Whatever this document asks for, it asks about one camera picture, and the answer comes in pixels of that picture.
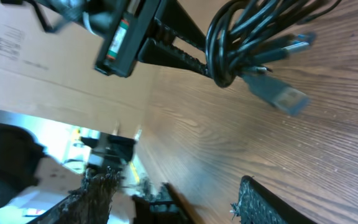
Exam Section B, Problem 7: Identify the cardboard box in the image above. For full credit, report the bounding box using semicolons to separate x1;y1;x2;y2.
0;3;158;137

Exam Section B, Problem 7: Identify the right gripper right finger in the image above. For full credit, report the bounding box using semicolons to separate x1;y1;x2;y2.
231;175;316;224

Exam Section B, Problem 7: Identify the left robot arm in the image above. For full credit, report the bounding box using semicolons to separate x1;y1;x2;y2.
1;0;207;78

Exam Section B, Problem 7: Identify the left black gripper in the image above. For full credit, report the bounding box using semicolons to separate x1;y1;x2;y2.
93;0;211;78

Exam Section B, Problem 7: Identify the black USB cable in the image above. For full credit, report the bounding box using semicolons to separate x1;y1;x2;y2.
208;0;318;82
205;0;343;118

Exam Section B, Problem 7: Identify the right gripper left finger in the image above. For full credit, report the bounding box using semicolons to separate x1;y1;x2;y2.
26;166;120;224

